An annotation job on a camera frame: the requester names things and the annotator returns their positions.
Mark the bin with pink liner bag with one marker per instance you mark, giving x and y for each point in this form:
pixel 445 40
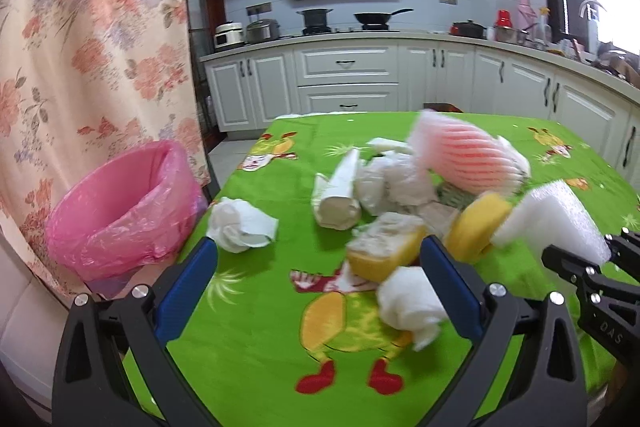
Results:
pixel 115 207

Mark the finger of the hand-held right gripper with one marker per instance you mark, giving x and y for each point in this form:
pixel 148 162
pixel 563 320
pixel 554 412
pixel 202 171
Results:
pixel 625 249
pixel 570 264

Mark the clear spray bottle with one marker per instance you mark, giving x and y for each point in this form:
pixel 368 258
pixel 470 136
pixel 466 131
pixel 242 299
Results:
pixel 544 27

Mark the red container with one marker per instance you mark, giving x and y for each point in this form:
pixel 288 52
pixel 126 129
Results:
pixel 502 18

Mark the crumpled grey wrapper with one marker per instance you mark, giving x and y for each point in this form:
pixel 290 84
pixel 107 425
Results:
pixel 440 217

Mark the white paper scrap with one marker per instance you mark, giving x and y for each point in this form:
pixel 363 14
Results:
pixel 390 146

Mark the grey wall socket with plug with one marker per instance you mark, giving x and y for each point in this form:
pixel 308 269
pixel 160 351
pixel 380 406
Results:
pixel 257 8

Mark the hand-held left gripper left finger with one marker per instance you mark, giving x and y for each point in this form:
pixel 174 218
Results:
pixel 185 287

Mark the gas stove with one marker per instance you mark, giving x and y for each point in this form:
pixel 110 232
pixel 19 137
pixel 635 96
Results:
pixel 350 30

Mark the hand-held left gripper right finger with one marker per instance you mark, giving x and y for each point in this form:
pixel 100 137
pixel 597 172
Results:
pixel 450 287

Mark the white plastic bag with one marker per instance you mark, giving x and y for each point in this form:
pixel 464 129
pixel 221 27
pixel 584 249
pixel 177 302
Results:
pixel 395 184

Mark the crumpled white tissue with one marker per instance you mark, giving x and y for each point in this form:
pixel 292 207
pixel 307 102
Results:
pixel 235 222

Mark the chrome faucet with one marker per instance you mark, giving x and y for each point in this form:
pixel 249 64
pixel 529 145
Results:
pixel 590 6

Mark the white printed paper cup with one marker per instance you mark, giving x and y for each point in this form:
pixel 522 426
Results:
pixel 335 207

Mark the white tissue wad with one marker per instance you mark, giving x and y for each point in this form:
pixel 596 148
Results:
pixel 410 302

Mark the white kitchen base cabinets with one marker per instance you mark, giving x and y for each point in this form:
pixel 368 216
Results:
pixel 350 97

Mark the red and black casserole pot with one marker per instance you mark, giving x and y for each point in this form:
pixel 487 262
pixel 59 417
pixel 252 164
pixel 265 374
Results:
pixel 467 29

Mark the white foam block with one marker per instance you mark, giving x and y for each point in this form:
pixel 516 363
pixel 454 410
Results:
pixel 550 217

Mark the green cartoon print tablecloth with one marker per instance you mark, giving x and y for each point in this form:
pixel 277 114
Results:
pixel 250 357

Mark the floral print curtain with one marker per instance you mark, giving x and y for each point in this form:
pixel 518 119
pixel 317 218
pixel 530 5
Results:
pixel 100 32

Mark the wooden glass door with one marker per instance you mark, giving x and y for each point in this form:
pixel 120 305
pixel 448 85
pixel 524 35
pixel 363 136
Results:
pixel 197 57

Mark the red box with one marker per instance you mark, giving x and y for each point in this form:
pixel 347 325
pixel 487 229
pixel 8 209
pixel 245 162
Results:
pixel 442 108

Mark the black frying pan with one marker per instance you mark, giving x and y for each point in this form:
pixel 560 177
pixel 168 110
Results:
pixel 372 18

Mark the silver pressure cooker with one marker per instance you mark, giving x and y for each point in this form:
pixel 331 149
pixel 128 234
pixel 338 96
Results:
pixel 261 32

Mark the white rice cooker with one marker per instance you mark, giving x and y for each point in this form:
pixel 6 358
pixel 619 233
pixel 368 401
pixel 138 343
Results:
pixel 229 36

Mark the black cooking pot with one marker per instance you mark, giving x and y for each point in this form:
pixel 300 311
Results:
pixel 314 18

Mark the yellow sponge with scrubber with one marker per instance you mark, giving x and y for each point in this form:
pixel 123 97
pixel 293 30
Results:
pixel 385 257

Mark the steel mixing bowl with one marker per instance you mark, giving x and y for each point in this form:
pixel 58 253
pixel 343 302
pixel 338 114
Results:
pixel 510 35

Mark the pink foam fruit net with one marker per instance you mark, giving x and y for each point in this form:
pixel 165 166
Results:
pixel 465 152

